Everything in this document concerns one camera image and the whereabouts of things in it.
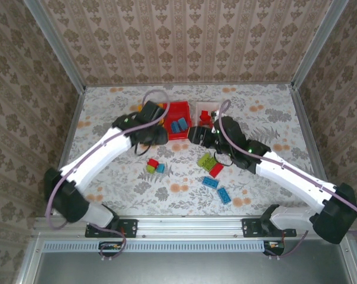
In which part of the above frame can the green two-by-four lego brick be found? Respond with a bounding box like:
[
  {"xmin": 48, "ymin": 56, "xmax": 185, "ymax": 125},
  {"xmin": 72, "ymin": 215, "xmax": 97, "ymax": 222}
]
[{"xmin": 197, "ymin": 153, "xmax": 217, "ymax": 171}]

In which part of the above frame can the red two-by-four lego brick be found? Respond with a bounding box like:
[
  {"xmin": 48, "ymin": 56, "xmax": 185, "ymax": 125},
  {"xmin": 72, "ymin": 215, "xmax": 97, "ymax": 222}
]
[{"xmin": 208, "ymin": 163, "xmax": 225, "ymax": 178}]

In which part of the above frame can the blue two-by-four lego brick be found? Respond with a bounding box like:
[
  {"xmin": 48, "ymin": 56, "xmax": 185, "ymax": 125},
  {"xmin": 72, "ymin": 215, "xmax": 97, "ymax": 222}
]
[
  {"xmin": 216, "ymin": 187, "xmax": 233, "ymax": 205},
  {"xmin": 201, "ymin": 176, "xmax": 220, "ymax": 189}
]

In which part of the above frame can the yellow plastic container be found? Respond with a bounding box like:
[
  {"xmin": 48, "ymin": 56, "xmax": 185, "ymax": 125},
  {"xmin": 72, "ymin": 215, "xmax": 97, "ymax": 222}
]
[{"xmin": 136, "ymin": 102, "xmax": 164, "ymax": 115}]

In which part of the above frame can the white plastic container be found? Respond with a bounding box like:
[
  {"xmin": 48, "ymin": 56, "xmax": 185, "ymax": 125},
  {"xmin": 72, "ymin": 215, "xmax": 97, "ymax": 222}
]
[{"xmin": 195, "ymin": 101, "xmax": 222, "ymax": 130}]

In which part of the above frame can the red plastic container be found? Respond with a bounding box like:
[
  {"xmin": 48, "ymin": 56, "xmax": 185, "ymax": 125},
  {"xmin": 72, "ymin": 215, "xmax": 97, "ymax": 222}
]
[{"xmin": 162, "ymin": 101, "xmax": 194, "ymax": 141}]

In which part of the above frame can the floral patterned table cover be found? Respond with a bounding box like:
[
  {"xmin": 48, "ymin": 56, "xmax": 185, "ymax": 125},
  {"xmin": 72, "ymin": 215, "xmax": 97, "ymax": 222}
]
[{"xmin": 52, "ymin": 84, "xmax": 327, "ymax": 218}]

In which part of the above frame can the grey metal panel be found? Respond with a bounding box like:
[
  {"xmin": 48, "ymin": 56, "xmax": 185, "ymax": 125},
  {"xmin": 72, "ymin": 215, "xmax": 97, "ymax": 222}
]
[{"xmin": 24, "ymin": 251, "xmax": 357, "ymax": 284}]

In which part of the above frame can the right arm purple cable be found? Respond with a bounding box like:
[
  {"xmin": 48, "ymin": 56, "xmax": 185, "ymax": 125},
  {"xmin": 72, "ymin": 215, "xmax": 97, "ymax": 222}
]
[{"xmin": 215, "ymin": 99, "xmax": 357, "ymax": 259}]

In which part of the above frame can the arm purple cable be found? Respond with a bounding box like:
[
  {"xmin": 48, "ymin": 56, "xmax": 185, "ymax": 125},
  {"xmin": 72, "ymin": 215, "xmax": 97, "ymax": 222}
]
[
  {"xmin": 44, "ymin": 89, "xmax": 171, "ymax": 261},
  {"xmin": 215, "ymin": 99, "xmax": 357, "ymax": 259}
]

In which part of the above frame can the thin black cable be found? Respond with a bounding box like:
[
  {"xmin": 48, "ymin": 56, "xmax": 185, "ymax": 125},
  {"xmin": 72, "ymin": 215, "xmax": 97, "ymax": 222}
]
[
  {"xmin": 214, "ymin": 149, "xmax": 234, "ymax": 167},
  {"xmin": 134, "ymin": 141, "xmax": 152, "ymax": 157}
]

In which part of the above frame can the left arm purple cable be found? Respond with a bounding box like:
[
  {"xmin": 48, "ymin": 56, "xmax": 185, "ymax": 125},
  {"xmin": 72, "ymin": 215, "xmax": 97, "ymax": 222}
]
[{"xmin": 44, "ymin": 89, "xmax": 171, "ymax": 261}]

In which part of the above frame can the aluminium back rail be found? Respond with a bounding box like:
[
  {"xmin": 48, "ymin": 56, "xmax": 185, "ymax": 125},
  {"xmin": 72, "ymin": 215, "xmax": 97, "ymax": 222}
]
[{"xmin": 83, "ymin": 81, "xmax": 293, "ymax": 88}]

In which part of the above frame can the aluminium side rail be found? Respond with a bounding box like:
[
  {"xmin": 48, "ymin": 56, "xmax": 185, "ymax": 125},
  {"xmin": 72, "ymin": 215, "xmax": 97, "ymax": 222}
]
[
  {"xmin": 289, "ymin": 85, "xmax": 329, "ymax": 190},
  {"xmin": 44, "ymin": 87, "xmax": 87, "ymax": 218}
]

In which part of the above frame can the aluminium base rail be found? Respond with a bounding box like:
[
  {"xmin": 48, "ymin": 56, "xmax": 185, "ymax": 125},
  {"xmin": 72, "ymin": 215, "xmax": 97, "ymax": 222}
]
[{"xmin": 33, "ymin": 215, "xmax": 297, "ymax": 239}]

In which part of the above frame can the grey slotted cable duct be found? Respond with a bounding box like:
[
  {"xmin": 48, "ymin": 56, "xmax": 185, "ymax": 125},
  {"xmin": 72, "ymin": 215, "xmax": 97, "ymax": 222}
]
[{"xmin": 43, "ymin": 240, "xmax": 268, "ymax": 254}]

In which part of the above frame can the aluminium frame post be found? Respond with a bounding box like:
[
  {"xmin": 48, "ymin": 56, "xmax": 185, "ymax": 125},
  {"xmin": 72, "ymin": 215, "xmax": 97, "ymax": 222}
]
[
  {"xmin": 291, "ymin": 0, "xmax": 350, "ymax": 89},
  {"xmin": 23, "ymin": 0, "xmax": 86, "ymax": 91}
]

